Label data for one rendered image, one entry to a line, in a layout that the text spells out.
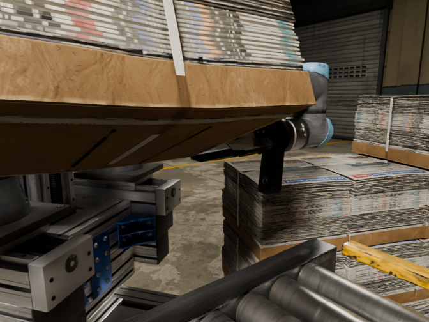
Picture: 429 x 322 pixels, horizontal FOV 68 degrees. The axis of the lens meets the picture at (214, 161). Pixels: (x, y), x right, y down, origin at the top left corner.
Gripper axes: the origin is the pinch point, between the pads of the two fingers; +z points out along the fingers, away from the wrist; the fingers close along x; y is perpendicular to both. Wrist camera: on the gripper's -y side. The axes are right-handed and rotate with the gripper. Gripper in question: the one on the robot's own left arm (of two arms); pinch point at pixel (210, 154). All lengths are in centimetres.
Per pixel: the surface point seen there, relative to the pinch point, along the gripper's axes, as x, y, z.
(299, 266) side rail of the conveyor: 9.9, -21.1, -4.7
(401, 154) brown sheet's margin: -4, -9, -84
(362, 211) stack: -8, -22, -58
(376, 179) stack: -3, -14, -61
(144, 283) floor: -139, -50, -38
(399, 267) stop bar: 21.2, -23.3, -13.0
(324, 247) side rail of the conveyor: 9.0, -20.5, -13.3
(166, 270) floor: -143, -48, -55
